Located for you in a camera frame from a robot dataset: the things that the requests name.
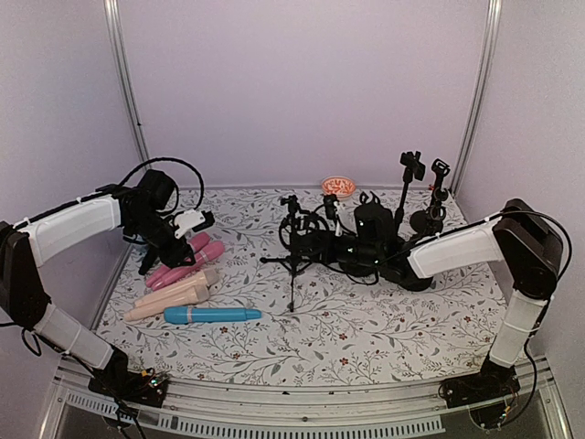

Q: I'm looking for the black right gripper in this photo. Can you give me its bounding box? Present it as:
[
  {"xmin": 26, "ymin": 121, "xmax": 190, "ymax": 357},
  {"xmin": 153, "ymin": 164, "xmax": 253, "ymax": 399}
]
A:
[{"xmin": 294, "ymin": 229, "xmax": 382, "ymax": 267}]

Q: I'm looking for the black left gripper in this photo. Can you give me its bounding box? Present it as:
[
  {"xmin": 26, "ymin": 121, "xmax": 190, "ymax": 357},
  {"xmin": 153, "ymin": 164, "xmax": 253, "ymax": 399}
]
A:
[{"xmin": 129, "ymin": 209, "xmax": 197, "ymax": 268}]

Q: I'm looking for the pink microphone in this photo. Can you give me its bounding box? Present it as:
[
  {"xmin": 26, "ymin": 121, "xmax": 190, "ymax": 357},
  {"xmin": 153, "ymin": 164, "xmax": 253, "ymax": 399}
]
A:
[
  {"xmin": 148, "ymin": 241, "xmax": 225, "ymax": 291},
  {"xmin": 145, "ymin": 232, "xmax": 210, "ymax": 287}
]

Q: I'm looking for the beige microphone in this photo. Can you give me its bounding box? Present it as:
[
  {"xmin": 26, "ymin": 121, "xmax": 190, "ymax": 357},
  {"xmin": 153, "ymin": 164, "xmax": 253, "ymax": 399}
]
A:
[
  {"xmin": 134, "ymin": 269, "xmax": 219, "ymax": 307},
  {"xmin": 123, "ymin": 285, "xmax": 210, "ymax": 322}
]

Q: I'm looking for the black microphone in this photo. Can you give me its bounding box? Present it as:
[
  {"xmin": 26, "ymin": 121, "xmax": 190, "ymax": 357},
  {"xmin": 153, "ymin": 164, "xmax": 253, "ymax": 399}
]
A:
[{"xmin": 138, "ymin": 248, "xmax": 158, "ymax": 275}]

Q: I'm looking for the black tripod shock mount stand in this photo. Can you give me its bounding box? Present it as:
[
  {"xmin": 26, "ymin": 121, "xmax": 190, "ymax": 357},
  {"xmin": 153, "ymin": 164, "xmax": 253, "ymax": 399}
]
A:
[{"xmin": 260, "ymin": 195, "xmax": 329, "ymax": 313}]

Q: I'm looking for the blue microphone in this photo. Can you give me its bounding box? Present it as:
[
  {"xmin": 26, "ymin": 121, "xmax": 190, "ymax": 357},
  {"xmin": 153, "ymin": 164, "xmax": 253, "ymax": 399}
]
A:
[{"xmin": 164, "ymin": 306, "xmax": 262, "ymax": 325}]

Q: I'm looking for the black straight stand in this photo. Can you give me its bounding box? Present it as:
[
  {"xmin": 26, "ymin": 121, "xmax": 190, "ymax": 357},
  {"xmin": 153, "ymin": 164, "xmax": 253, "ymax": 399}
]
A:
[{"xmin": 359, "ymin": 191, "xmax": 382, "ymax": 209}]

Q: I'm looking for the black round stand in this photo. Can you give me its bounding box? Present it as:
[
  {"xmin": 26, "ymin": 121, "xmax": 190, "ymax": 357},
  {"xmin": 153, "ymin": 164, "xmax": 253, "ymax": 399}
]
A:
[
  {"xmin": 409, "ymin": 158, "xmax": 451, "ymax": 236},
  {"xmin": 396, "ymin": 276, "xmax": 433, "ymax": 292}
]

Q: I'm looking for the black stand of blue microphone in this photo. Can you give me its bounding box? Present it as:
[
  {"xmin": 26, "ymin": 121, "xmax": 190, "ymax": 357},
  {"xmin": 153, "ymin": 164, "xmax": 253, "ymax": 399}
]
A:
[{"xmin": 394, "ymin": 151, "xmax": 426, "ymax": 231}]

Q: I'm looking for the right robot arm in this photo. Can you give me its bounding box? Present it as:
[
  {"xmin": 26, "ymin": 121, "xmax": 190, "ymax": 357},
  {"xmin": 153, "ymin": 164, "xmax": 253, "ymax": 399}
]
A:
[{"xmin": 290, "ymin": 198, "xmax": 573, "ymax": 399}]

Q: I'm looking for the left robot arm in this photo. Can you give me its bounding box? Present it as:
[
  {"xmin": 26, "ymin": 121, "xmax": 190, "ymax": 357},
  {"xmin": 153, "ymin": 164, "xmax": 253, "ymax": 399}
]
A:
[{"xmin": 1, "ymin": 170, "xmax": 214, "ymax": 397}]

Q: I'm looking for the red patterned white bowl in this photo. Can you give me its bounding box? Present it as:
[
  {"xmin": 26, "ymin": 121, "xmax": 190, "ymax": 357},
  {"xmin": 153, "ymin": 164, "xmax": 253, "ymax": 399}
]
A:
[{"xmin": 321, "ymin": 176, "xmax": 356, "ymax": 199}]

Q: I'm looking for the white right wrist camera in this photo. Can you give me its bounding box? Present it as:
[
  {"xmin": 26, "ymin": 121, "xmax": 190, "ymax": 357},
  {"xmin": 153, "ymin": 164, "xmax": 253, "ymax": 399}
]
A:
[{"xmin": 323, "ymin": 194, "xmax": 343, "ymax": 238}]

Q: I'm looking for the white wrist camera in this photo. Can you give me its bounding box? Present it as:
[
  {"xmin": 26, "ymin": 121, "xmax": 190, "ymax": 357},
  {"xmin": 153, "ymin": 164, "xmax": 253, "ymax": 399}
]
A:
[
  {"xmin": 173, "ymin": 209, "xmax": 215, "ymax": 239},
  {"xmin": 323, "ymin": 194, "xmax": 343, "ymax": 238}
]

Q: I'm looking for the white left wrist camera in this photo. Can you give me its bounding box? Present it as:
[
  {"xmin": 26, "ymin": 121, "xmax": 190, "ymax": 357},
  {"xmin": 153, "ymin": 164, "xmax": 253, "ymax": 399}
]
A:
[{"xmin": 173, "ymin": 209, "xmax": 215, "ymax": 239}]

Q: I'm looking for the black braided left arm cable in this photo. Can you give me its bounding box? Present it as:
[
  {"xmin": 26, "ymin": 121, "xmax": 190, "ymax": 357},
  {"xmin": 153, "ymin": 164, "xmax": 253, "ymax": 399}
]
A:
[{"xmin": 119, "ymin": 155, "xmax": 206, "ymax": 214}]

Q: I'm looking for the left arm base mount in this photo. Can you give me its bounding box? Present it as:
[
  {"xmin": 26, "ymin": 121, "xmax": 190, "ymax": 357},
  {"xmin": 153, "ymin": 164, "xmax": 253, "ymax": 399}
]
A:
[{"xmin": 88, "ymin": 362, "xmax": 170, "ymax": 408}]

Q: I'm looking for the aluminium front frame rail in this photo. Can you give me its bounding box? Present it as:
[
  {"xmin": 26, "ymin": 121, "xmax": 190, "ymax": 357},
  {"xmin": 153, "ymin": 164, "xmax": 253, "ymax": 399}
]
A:
[{"xmin": 39, "ymin": 357, "xmax": 573, "ymax": 438}]

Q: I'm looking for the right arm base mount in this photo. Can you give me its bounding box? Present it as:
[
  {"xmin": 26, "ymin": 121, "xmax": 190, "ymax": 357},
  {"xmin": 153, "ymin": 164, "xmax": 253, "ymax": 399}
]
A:
[{"xmin": 437, "ymin": 354, "xmax": 537, "ymax": 432}]

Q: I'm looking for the aluminium left corner post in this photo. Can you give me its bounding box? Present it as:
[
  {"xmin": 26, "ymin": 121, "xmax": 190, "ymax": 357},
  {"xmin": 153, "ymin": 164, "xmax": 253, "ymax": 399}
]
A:
[{"xmin": 103, "ymin": 0, "xmax": 151, "ymax": 162}]

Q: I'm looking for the aluminium corner post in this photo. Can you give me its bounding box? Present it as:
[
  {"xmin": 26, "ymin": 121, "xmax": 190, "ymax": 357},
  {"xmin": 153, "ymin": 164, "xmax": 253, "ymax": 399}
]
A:
[
  {"xmin": 103, "ymin": 0, "xmax": 151, "ymax": 162},
  {"xmin": 450, "ymin": 0, "xmax": 503, "ymax": 198}
]

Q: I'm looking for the aluminium right corner post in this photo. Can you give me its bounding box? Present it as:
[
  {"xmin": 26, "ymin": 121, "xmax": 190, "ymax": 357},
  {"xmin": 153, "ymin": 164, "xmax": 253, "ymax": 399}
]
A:
[{"xmin": 450, "ymin": 0, "xmax": 503, "ymax": 198}]

